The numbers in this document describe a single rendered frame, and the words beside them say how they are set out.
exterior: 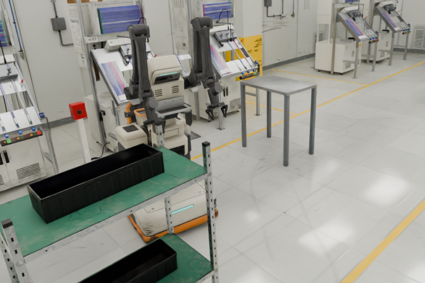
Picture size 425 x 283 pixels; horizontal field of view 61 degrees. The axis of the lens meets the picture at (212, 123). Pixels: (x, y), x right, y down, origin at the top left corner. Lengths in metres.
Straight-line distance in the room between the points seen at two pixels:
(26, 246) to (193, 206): 1.54
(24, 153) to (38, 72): 1.86
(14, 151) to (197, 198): 1.96
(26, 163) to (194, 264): 2.39
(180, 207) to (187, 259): 0.67
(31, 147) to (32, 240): 2.52
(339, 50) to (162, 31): 3.53
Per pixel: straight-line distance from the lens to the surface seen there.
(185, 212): 2.80
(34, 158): 4.05
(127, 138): 2.74
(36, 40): 5.56
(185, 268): 2.14
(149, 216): 2.71
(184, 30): 5.10
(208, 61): 2.31
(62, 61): 5.68
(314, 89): 3.88
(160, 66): 2.37
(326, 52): 7.85
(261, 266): 2.64
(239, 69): 4.91
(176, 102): 2.48
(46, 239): 1.53
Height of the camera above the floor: 1.79
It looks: 21 degrees down
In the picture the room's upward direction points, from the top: 3 degrees counter-clockwise
